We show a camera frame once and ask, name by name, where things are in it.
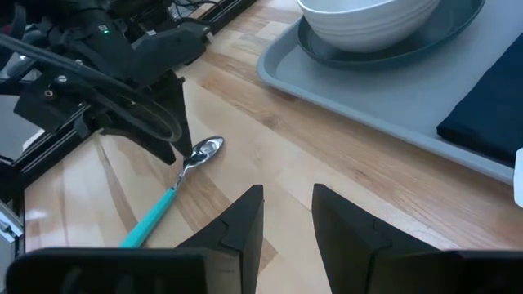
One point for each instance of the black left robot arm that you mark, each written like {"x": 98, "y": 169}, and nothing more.
{"x": 24, "y": 20}

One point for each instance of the grey plastic tray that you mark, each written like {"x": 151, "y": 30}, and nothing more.
{"x": 388, "y": 98}

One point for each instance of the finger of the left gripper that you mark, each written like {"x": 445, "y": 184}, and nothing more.
{"x": 177, "y": 110}
{"x": 143, "y": 141}

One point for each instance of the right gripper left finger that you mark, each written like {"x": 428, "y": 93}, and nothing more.
{"x": 163, "y": 273}

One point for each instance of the dark blue plate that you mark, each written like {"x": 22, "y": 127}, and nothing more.
{"x": 449, "y": 28}

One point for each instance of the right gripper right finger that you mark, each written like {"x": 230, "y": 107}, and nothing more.
{"x": 388, "y": 269}

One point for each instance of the dark blue cloth napkin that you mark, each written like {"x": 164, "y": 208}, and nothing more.
{"x": 490, "y": 106}

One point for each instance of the white ceramic bowl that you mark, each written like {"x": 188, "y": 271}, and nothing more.
{"x": 367, "y": 24}

